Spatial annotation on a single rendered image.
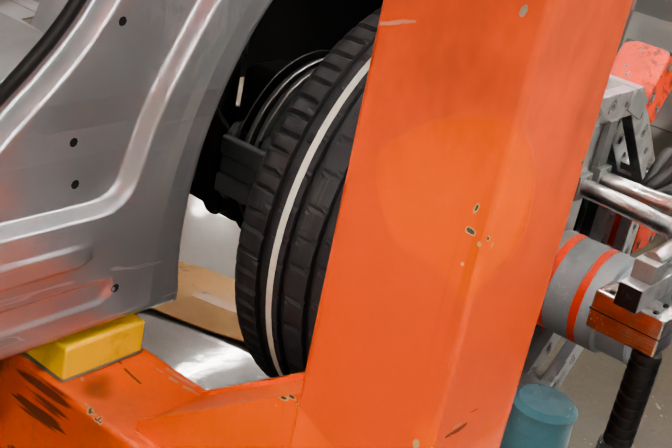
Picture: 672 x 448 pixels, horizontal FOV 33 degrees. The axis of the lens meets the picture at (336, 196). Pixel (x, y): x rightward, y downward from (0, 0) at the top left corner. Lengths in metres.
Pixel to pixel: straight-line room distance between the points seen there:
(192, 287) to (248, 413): 1.92
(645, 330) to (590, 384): 1.84
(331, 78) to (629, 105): 0.42
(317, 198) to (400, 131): 0.43
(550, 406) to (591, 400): 1.59
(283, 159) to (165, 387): 0.33
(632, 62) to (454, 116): 0.74
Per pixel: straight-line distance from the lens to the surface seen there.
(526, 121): 0.94
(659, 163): 1.63
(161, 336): 2.92
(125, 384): 1.48
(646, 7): 4.11
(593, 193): 1.51
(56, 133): 1.31
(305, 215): 1.42
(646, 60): 1.67
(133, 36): 1.34
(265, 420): 1.23
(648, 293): 1.34
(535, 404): 1.51
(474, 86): 0.95
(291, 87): 1.73
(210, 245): 3.42
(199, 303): 3.07
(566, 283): 1.53
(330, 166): 1.40
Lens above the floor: 1.49
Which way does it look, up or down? 22 degrees down
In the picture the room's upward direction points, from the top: 12 degrees clockwise
